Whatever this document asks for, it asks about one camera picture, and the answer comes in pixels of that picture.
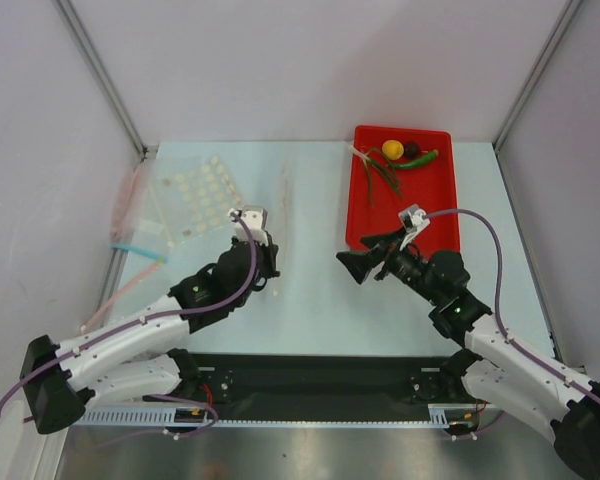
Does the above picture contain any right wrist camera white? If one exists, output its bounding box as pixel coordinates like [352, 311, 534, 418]
[398, 204, 430, 250]

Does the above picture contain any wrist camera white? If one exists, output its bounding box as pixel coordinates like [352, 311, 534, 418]
[228, 205, 269, 245]
[398, 204, 430, 250]

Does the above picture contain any green scallion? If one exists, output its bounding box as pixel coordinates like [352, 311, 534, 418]
[346, 143, 402, 207]

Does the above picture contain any grey slotted cable duct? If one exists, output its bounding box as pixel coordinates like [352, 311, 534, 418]
[75, 406, 476, 429]

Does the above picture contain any blue zipper clear bag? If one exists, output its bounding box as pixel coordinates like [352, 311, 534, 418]
[111, 217, 171, 264]

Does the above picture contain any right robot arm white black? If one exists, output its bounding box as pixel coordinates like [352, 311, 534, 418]
[336, 233, 600, 479]

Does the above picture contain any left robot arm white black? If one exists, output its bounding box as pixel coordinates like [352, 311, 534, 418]
[18, 228, 279, 435]

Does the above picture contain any green chili pepper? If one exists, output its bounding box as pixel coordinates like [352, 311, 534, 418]
[388, 150, 439, 171]

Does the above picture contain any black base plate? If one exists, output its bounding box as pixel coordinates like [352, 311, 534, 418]
[171, 354, 476, 423]

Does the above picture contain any pink zip bag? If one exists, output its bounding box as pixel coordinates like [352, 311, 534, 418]
[110, 163, 148, 242]

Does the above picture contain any yellow lemon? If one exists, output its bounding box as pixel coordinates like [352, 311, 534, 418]
[381, 140, 404, 160]

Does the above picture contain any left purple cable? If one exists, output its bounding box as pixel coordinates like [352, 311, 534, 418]
[0, 209, 259, 442]

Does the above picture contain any red plastic tray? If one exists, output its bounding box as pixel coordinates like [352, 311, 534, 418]
[345, 125, 457, 251]

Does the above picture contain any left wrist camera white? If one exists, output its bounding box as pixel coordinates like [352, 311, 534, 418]
[228, 205, 269, 245]

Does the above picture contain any dark brown round fruit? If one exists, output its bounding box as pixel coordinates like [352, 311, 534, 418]
[404, 142, 421, 159]

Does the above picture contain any clear dotted zip bag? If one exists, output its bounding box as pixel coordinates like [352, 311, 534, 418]
[269, 160, 294, 299]

